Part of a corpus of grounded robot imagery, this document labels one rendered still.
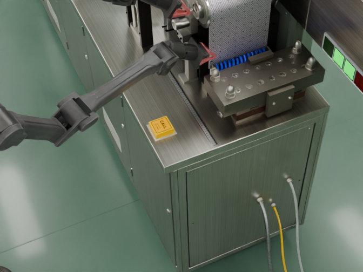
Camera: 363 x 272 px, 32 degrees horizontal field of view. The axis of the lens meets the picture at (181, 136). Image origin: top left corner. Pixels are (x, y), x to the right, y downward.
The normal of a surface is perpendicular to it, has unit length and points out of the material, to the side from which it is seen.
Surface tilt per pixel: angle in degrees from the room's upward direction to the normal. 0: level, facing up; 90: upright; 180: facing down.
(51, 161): 0
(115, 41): 0
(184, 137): 0
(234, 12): 90
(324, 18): 90
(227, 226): 90
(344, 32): 90
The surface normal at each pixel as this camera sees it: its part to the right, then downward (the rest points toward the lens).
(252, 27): 0.41, 0.69
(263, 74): -0.03, -0.65
